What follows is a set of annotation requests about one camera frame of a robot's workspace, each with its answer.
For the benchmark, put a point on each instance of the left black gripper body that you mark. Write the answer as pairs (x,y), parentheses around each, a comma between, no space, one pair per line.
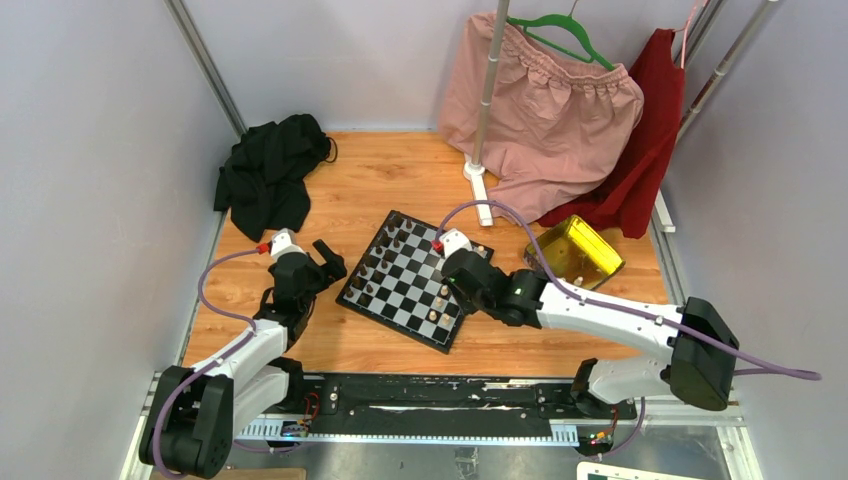
(318,280)

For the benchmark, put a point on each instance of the white clothes rack stand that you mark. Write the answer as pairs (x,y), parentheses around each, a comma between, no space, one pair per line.
(473,170)

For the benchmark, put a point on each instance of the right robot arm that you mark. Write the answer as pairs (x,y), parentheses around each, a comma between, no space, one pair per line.
(685,351)

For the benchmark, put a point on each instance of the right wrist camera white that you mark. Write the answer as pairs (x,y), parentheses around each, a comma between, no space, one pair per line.
(453,241)

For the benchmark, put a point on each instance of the red garment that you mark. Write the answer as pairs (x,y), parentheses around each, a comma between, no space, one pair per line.
(625,200)

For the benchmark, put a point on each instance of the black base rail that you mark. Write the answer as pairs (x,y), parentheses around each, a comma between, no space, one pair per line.
(357,407)

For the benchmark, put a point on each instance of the black cloth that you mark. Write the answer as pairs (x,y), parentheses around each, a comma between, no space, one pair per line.
(262,183)

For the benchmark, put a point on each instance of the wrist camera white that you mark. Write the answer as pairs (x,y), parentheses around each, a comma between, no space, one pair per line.
(453,241)
(283,242)

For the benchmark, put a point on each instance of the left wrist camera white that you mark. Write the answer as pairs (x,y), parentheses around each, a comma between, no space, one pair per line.
(283,242)

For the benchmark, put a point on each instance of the pink shorts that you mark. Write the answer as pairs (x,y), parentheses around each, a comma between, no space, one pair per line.
(557,126)

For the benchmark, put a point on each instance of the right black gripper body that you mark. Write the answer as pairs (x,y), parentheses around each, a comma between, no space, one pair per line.
(469,304)

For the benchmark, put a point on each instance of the black white chessboard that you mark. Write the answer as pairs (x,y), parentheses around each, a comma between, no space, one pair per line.
(403,284)

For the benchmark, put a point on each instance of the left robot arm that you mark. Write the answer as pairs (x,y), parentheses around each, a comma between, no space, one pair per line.
(197,411)

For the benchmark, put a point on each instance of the yellow metal tray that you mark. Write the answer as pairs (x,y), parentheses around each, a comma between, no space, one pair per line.
(576,253)

